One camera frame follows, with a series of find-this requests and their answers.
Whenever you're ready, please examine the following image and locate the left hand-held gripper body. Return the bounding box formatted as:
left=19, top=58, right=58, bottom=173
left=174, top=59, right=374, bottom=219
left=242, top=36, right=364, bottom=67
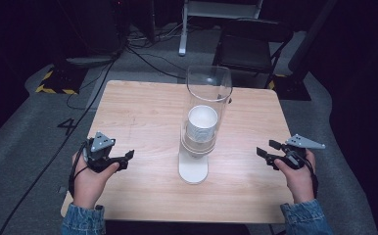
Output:
left=82, top=131, right=117, bottom=173

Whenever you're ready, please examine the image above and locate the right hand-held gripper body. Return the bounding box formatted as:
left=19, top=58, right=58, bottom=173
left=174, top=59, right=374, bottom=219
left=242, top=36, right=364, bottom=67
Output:
left=281, top=133, right=326, bottom=170

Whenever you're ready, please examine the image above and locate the person's right hand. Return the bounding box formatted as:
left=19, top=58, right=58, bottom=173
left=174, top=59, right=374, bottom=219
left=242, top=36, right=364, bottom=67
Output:
left=273, top=148, right=317, bottom=206

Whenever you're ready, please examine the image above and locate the person's left hand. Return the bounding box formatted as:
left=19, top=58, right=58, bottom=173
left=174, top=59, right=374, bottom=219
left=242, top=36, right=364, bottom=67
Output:
left=71, top=150, right=120, bottom=211

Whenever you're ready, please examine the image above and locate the black yellow striped stand base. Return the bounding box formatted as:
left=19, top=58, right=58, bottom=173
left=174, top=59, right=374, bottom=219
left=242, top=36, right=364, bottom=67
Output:
left=34, top=66, right=89, bottom=96
left=267, top=73, right=312, bottom=102

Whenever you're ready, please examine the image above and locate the clear tube cup dispenser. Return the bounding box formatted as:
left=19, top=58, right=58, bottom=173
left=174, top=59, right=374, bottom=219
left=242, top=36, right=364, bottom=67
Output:
left=177, top=65, right=234, bottom=186

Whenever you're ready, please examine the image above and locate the white paper cup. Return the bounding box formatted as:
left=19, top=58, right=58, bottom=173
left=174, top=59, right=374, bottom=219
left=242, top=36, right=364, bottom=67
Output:
left=185, top=104, right=219, bottom=145

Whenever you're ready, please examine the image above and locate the grey flat stand foot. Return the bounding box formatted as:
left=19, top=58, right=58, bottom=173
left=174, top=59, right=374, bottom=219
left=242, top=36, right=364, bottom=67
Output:
left=65, top=54, right=117, bottom=69

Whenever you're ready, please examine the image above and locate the black folding chair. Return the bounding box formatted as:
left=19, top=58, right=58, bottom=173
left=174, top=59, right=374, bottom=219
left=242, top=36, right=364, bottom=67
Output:
left=212, top=19, right=295, bottom=90

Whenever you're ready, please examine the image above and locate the dark slanted pole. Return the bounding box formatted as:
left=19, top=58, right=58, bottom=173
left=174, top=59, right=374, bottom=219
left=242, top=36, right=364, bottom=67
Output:
left=287, top=0, right=339, bottom=73

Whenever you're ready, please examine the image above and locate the white metal stand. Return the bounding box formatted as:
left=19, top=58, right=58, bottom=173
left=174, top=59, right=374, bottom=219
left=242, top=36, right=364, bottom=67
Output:
left=177, top=0, right=265, bottom=57

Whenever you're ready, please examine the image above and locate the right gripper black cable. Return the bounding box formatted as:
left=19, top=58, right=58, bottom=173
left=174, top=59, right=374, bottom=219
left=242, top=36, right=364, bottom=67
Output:
left=302, top=156, right=320, bottom=200

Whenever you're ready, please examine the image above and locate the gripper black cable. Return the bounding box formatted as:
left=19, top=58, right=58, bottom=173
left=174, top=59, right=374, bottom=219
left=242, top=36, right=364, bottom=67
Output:
left=67, top=140, right=91, bottom=198
left=302, top=156, right=320, bottom=200

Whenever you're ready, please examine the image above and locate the long black floor cable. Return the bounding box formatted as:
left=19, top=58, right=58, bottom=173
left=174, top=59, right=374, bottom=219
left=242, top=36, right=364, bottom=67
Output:
left=0, top=48, right=123, bottom=235

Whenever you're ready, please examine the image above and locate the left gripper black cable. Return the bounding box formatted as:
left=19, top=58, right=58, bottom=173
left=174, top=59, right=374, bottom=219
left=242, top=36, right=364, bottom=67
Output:
left=67, top=140, right=91, bottom=198

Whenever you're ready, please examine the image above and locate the thin black floor cable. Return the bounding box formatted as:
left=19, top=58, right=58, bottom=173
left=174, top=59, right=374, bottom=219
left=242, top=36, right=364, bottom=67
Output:
left=124, top=43, right=187, bottom=81

